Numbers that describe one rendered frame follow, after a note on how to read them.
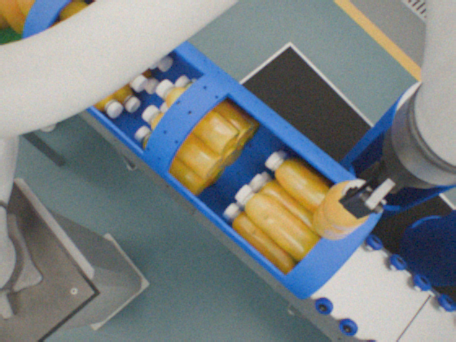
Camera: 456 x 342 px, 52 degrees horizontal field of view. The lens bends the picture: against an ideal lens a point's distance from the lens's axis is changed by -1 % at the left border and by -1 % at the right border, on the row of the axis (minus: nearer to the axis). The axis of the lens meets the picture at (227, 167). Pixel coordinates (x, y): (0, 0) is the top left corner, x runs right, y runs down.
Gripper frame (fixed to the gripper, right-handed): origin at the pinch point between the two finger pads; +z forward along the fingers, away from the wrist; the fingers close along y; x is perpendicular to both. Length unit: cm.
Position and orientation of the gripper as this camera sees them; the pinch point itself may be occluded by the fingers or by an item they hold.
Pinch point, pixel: (365, 189)
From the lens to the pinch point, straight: 64.5
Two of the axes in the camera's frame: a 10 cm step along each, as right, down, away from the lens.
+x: -7.4, -6.6, 1.5
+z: -0.4, 2.6, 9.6
